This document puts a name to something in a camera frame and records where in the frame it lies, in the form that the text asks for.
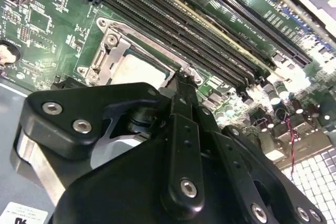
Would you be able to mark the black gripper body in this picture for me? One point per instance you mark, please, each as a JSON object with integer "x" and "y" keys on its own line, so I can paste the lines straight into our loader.
{"x": 118, "y": 195}

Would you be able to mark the silver CPU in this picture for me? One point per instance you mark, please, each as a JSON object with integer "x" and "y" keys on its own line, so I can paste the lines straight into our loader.
{"x": 136, "y": 69}

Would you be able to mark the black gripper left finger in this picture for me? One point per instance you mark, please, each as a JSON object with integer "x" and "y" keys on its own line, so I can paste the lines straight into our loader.
{"x": 186, "y": 155}

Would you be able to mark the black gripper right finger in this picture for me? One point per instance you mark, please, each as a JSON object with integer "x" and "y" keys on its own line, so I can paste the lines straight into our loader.
{"x": 231, "y": 155}

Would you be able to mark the metal socket cover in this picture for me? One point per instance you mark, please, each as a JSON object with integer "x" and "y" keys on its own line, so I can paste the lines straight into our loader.
{"x": 114, "y": 56}

